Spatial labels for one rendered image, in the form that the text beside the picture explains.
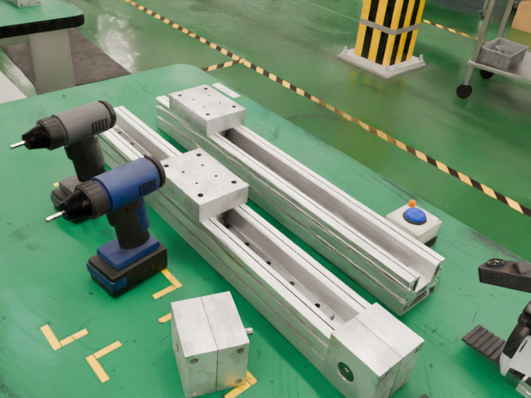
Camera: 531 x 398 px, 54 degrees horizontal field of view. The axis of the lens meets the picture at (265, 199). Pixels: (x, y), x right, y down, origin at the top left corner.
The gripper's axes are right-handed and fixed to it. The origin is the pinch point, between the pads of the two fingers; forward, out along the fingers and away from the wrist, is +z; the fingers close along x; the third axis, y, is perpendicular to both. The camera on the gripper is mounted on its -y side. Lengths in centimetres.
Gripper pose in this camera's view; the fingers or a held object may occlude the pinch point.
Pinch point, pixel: (510, 356)
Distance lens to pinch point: 92.9
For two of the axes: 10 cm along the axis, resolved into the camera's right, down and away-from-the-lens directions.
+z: -0.8, 8.1, 5.9
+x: 7.7, -3.3, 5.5
